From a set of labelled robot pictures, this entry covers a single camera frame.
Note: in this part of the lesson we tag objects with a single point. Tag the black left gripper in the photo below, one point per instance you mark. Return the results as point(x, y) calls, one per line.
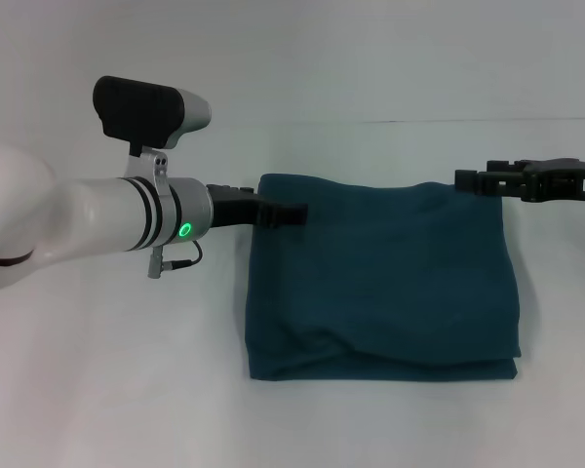
point(234, 209)

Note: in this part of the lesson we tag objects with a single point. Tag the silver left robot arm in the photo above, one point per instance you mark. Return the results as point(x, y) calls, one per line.
point(78, 219)

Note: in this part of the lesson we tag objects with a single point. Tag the teal blue shirt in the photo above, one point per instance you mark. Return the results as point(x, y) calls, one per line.
point(380, 283)

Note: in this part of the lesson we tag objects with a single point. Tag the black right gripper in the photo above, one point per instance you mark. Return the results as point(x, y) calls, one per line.
point(556, 185)

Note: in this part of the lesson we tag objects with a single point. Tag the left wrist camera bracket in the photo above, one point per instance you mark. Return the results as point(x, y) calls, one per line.
point(151, 168)

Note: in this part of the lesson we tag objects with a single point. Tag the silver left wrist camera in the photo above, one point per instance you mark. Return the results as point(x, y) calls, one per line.
point(141, 109)

